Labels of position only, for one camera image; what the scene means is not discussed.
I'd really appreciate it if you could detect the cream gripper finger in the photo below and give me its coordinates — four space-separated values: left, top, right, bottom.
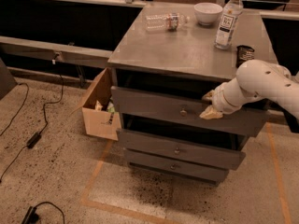
199 105 223 119
202 90 214 102

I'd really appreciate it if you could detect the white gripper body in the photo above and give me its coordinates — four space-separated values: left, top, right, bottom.
212 82 241 115

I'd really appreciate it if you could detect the grey top drawer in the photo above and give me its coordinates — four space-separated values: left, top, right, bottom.
111 86 269 137

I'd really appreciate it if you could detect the grey drawer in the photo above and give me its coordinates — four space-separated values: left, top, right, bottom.
118 129 246 170
124 149 229 182
111 86 269 137

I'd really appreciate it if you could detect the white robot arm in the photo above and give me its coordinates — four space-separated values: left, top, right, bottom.
199 60 299 119

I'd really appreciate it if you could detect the grey drawer cabinet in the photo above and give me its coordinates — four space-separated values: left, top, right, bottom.
108 3 277 175

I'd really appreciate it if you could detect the grey middle drawer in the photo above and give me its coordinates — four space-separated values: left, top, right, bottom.
118 129 246 170

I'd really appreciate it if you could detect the grey bottom drawer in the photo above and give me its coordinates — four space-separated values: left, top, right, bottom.
124 149 229 182

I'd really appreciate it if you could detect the open cardboard box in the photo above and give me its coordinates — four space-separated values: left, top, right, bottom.
73 68 121 141

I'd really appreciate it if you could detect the white ceramic bowl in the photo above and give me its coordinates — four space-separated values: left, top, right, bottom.
194 3 222 25

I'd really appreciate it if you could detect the lying empty plastic bottle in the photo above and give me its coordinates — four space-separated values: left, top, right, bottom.
145 12 190 32

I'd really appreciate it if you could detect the upright clear water bottle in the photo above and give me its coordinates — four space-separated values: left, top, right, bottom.
214 0 243 49

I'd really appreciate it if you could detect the grey metal rail shelf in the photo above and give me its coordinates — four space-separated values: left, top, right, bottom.
0 36 112 68

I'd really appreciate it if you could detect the black power adapter with cable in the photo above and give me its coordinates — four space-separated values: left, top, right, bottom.
0 54 64 182

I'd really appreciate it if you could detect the black plug with cable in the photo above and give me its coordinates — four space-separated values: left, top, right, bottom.
21 201 65 224

